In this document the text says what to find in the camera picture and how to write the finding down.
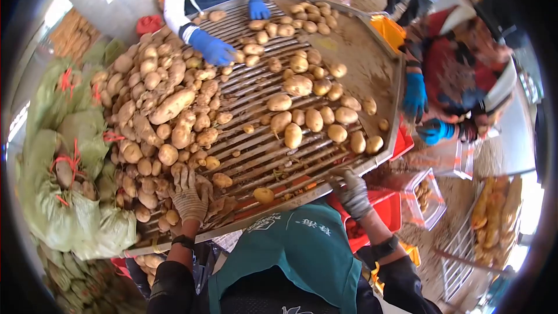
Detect person's right hand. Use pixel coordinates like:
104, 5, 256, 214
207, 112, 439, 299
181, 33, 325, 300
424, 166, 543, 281
329, 168, 374, 221

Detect person's left hand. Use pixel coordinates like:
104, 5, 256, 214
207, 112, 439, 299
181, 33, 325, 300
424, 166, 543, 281
169, 164, 214, 225

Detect person's left fingers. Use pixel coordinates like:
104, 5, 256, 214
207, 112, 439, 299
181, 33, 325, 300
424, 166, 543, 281
171, 164, 197, 193

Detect person's left thumb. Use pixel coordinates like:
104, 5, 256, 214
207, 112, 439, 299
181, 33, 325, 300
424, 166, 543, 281
196, 175, 214, 203

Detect person's right fingers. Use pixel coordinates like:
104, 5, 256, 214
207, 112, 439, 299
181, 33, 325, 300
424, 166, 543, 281
329, 168, 362, 192

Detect red plastic crate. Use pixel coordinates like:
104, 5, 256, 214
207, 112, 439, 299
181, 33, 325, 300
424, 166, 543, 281
389, 117, 415, 162
326, 189, 403, 254

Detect black wrist band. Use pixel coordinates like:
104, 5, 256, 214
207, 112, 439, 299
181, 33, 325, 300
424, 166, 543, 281
370, 235, 400, 263
171, 234, 196, 250

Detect single small round potato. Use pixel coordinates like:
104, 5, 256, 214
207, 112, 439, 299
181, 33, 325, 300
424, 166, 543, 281
253, 187, 275, 205

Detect large heap of potatoes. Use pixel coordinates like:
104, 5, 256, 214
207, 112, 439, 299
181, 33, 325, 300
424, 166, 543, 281
90, 9, 238, 233

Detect group of loose potatoes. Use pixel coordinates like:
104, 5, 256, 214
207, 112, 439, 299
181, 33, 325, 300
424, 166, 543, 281
237, 1, 339, 45
242, 49, 390, 156

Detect person's body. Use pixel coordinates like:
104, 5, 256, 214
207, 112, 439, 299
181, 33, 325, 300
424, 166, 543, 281
146, 201, 442, 314

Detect metal roller sorting table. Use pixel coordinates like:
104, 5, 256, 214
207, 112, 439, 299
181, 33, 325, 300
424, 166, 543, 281
124, 0, 406, 257

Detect pile of green mesh sacks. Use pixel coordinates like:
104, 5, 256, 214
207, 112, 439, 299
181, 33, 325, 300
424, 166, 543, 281
17, 38, 138, 261

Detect stack of folded green sacks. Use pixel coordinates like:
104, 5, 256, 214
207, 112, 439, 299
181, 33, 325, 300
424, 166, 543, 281
38, 246, 146, 314

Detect orange plastic crate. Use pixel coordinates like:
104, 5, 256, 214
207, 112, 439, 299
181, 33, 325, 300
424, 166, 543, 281
370, 14, 407, 55

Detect red plastic container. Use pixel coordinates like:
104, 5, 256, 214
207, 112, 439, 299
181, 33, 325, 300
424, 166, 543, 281
135, 14, 164, 37

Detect stack of orange mesh sacks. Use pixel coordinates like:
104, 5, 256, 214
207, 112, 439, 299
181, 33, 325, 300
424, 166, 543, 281
49, 8, 102, 64

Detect wire cart with yellow sacks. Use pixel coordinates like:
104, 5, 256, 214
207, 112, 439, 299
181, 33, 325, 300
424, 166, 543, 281
439, 174, 525, 304

